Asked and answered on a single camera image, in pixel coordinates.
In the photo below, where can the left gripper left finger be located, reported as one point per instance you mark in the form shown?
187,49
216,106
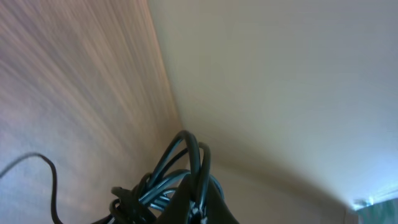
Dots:
184,205

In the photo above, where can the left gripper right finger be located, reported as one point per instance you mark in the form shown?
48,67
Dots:
215,210

